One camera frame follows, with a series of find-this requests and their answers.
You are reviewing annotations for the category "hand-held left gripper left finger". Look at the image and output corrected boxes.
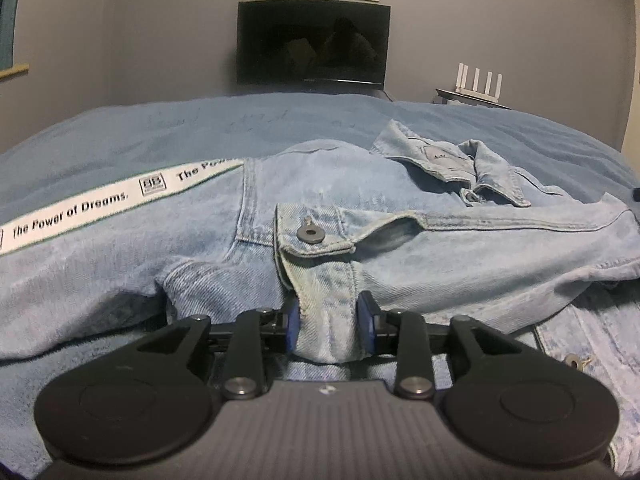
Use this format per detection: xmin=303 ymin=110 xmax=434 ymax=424
xmin=134 ymin=305 xmax=301 ymax=401

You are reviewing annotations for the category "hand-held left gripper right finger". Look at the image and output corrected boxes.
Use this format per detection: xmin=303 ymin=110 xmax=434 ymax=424
xmin=356 ymin=290 xmax=527 ymax=401

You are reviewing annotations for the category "light blue denim jacket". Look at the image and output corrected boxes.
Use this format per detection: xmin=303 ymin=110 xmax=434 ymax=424
xmin=0 ymin=120 xmax=640 ymax=477

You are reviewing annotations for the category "dark router shelf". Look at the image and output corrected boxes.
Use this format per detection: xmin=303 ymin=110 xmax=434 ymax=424
xmin=433 ymin=88 xmax=514 ymax=111

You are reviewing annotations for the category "blue fleece blanket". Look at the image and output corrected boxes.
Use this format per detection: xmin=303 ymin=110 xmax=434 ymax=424
xmin=0 ymin=92 xmax=640 ymax=480

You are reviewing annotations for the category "white antenna router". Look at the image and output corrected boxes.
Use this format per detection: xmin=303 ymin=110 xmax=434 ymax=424
xmin=454 ymin=62 xmax=505 ymax=102

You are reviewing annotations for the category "black flat screen monitor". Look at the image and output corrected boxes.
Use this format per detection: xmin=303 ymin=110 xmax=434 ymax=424
xmin=236 ymin=0 xmax=392 ymax=92

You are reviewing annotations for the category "dark teal curtain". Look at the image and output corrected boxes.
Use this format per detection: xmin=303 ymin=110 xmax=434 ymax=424
xmin=0 ymin=0 xmax=27 ymax=72

